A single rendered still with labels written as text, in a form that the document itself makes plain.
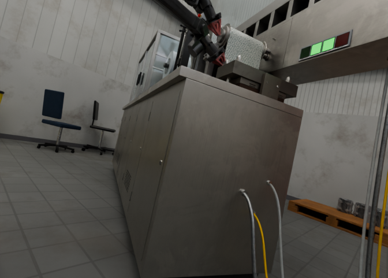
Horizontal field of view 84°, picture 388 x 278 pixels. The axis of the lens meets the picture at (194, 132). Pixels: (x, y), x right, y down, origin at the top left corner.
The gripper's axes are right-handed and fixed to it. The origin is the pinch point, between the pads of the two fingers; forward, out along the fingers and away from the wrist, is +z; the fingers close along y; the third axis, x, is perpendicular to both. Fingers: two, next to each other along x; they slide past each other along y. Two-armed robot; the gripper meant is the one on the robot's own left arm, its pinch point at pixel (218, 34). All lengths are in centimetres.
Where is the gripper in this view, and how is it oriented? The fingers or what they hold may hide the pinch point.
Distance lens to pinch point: 132.5
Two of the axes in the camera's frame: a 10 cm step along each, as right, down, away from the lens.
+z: 4.5, 8.4, 3.1
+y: 4.1, 1.1, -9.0
